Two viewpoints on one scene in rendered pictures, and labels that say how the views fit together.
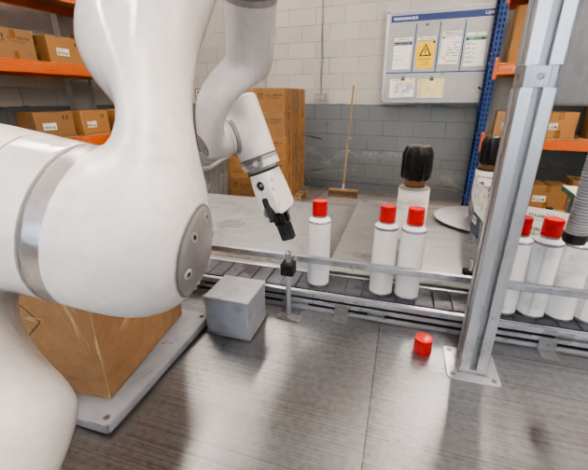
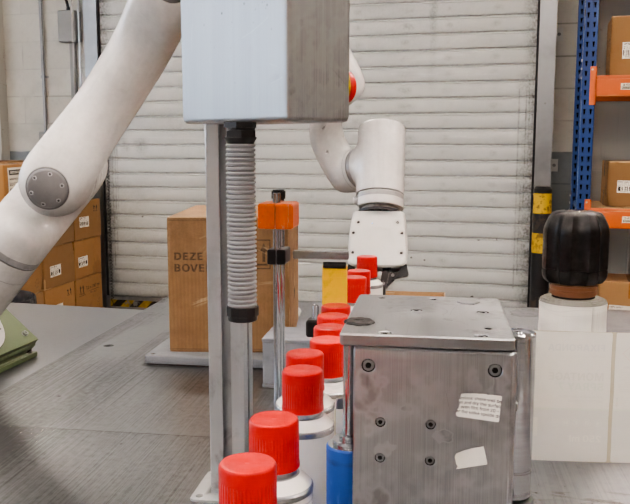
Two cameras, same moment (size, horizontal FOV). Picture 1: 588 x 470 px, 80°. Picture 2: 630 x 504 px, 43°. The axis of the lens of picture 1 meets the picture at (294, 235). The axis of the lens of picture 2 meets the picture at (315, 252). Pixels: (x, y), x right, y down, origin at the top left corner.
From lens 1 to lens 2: 139 cm
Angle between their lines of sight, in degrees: 80
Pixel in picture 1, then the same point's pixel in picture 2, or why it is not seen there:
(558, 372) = not seen: outside the picture
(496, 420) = (138, 489)
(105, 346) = (175, 306)
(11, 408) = (4, 219)
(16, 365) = (22, 215)
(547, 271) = not seen: hidden behind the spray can
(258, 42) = not seen: hidden behind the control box
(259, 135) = (363, 167)
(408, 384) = (195, 452)
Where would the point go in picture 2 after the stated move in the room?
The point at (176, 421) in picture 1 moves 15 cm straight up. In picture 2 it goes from (156, 377) to (153, 298)
